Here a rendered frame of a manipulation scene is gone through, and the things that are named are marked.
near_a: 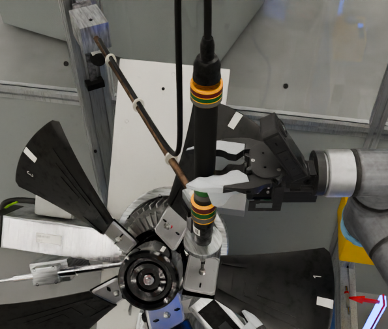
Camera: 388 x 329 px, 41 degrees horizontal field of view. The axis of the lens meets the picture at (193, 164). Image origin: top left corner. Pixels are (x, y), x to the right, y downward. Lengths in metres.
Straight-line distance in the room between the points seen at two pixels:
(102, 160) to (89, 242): 0.57
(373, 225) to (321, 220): 1.14
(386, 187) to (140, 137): 0.62
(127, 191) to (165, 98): 0.24
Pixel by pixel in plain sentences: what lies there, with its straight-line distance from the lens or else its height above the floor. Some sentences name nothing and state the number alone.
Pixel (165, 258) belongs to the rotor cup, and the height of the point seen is 1.26.
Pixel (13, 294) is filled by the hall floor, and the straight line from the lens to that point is 2.52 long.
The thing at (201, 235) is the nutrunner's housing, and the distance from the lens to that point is 0.91.
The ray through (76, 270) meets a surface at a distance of 1.18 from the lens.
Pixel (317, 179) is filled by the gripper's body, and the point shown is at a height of 1.50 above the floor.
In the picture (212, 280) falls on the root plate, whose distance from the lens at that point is 1.04.
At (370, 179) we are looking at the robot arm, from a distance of 0.82.
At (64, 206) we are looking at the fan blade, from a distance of 1.12.
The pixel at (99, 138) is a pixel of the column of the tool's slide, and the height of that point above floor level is 0.96.
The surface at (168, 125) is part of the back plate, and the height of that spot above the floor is 1.25.
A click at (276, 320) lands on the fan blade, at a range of 1.03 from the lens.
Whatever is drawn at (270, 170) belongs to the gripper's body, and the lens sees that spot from 0.79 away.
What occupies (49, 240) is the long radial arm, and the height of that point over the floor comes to 1.11.
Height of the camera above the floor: 2.08
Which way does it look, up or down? 47 degrees down
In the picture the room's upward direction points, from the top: straight up
